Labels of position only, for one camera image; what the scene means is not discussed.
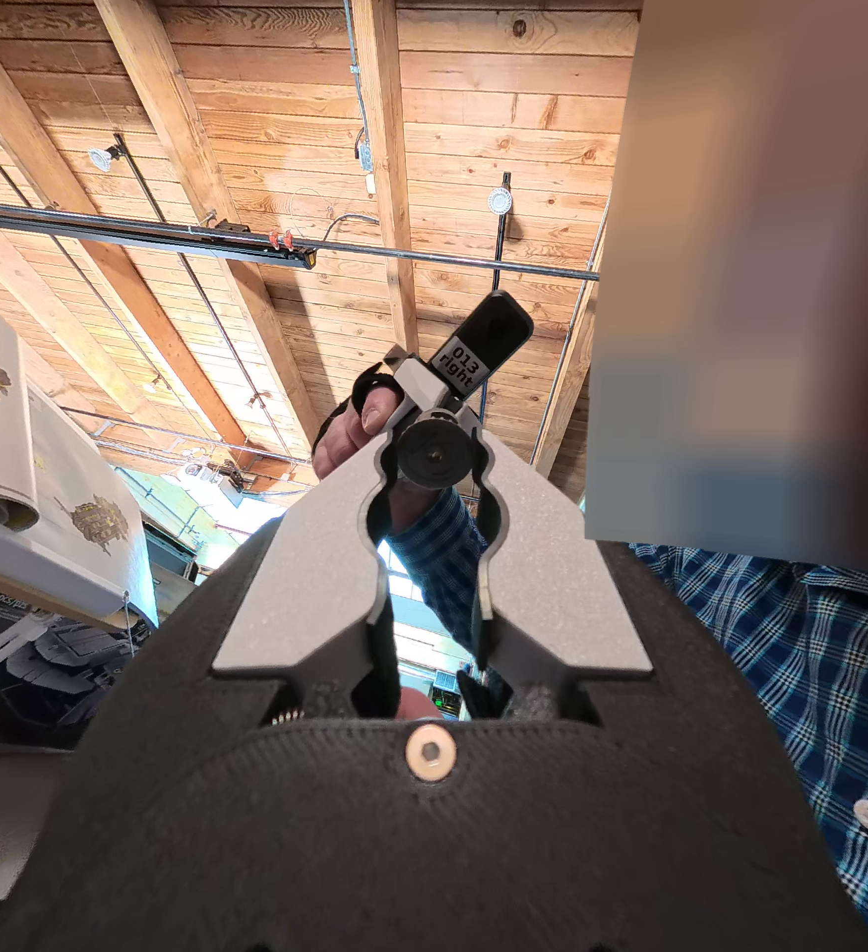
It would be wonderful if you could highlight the lego instruction booklet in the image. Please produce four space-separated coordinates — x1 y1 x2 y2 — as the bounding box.
0 283 160 633

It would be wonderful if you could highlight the grey lego gear assembly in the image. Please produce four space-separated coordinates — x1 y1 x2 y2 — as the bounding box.
395 413 480 493

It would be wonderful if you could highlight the person's plaid shirt torso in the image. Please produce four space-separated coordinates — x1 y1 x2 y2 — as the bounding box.
627 543 868 952

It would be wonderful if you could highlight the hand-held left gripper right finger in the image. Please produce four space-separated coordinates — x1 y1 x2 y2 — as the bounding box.
467 430 655 719

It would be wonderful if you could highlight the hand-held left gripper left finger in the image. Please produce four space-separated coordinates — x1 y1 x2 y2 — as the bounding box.
211 431 401 718

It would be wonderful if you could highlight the person's right hand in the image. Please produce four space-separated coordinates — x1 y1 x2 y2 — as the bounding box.
311 385 438 533

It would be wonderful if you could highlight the metal ceiling pipe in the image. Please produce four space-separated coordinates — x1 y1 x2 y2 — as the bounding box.
0 208 600 282

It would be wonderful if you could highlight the black lighting track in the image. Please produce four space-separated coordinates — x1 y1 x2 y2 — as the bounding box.
0 199 317 270

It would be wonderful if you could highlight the person's right forearm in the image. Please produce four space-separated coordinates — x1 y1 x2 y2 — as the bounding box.
389 487 491 655

